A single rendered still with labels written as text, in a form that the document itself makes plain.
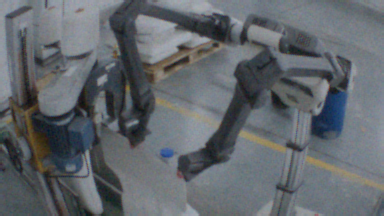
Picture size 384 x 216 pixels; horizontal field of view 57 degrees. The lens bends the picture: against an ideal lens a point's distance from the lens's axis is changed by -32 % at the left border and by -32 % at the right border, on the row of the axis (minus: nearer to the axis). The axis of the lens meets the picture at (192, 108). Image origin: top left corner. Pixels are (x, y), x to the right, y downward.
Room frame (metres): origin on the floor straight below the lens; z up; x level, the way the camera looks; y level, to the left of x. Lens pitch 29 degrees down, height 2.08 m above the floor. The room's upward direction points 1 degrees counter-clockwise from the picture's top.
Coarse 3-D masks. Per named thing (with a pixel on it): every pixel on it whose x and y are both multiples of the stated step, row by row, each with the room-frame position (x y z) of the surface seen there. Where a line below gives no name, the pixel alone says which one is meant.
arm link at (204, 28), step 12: (132, 0) 1.41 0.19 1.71; (144, 0) 1.40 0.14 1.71; (120, 12) 1.39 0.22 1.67; (132, 12) 1.37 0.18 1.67; (144, 12) 1.42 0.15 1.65; (156, 12) 1.47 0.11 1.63; (168, 12) 1.51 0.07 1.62; (180, 12) 1.55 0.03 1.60; (192, 12) 1.68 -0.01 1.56; (120, 24) 1.34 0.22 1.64; (180, 24) 1.56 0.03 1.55; (192, 24) 1.59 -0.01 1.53; (204, 24) 1.60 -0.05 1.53; (204, 36) 1.61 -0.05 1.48
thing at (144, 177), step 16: (112, 144) 1.65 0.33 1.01; (128, 144) 1.58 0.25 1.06; (112, 160) 1.66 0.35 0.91; (128, 160) 1.59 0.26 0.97; (144, 160) 1.53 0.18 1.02; (160, 160) 1.45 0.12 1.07; (128, 176) 1.60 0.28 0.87; (144, 176) 1.54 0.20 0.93; (160, 176) 1.44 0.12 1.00; (176, 176) 1.38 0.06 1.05; (128, 192) 1.54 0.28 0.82; (144, 192) 1.51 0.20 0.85; (160, 192) 1.45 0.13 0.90; (176, 192) 1.38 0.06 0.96; (128, 208) 1.51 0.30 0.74; (144, 208) 1.45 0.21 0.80; (160, 208) 1.42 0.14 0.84; (176, 208) 1.38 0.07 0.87; (192, 208) 1.44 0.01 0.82
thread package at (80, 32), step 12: (72, 12) 1.47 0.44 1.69; (84, 12) 1.44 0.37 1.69; (96, 12) 1.45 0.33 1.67; (72, 24) 1.39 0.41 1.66; (84, 24) 1.40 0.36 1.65; (96, 24) 1.45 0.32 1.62; (72, 36) 1.39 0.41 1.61; (84, 36) 1.40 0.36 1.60; (96, 36) 1.45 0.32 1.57; (72, 48) 1.39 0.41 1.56; (84, 48) 1.40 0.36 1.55
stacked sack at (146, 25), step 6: (144, 18) 4.53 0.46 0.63; (150, 18) 4.53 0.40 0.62; (138, 24) 4.41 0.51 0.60; (144, 24) 4.37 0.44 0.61; (150, 24) 4.33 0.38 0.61; (156, 24) 4.34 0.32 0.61; (162, 24) 4.37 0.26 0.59; (168, 24) 4.41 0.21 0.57; (174, 24) 4.47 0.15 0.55; (138, 30) 4.37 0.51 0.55; (144, 30) 4.32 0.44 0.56; (150, 30) 4.27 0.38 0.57; (156, 30) 4.28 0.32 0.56; (162, 30) 4.35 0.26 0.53
